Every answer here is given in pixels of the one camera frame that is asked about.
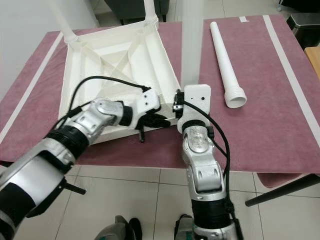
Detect maroon table cloth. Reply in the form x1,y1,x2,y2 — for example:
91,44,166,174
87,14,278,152
0,15,320,189

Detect dark grey armchair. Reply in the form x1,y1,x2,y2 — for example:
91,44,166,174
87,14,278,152
105,0,171,24

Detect grey robot right foot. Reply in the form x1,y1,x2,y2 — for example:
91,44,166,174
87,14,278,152
174,215,196,240

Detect grey robot foot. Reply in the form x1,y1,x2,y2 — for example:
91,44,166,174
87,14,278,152
174,215,196,240
95,215,142,240

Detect grey robot left foot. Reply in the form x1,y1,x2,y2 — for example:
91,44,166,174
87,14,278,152
95,215,142,240

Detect dark grey lidded bin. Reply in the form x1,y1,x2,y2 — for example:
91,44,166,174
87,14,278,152
286,13,320,49

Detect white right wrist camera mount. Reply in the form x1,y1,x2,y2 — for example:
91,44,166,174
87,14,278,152
177,84,212,133

